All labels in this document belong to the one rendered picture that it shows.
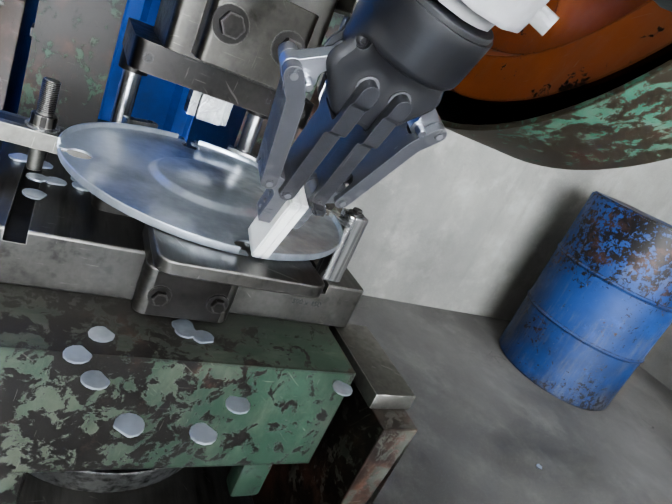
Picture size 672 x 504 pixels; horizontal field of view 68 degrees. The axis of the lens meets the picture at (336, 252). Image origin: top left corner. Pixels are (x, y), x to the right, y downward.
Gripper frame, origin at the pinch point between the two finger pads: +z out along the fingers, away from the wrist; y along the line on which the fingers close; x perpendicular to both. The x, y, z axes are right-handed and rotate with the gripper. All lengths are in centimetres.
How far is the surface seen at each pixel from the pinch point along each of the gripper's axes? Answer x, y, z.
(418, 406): 24, 112, 101
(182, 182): 9.4, -4.7, 7.9
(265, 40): 19.2, -0.4, -3.8
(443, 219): 111, 151, 88
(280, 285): -4.3, 1.2, 2.8
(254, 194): 11.1, 3.4, 8.6
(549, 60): 21.4, 31.9, -15.0
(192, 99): 24.1, -2.8, 8.9
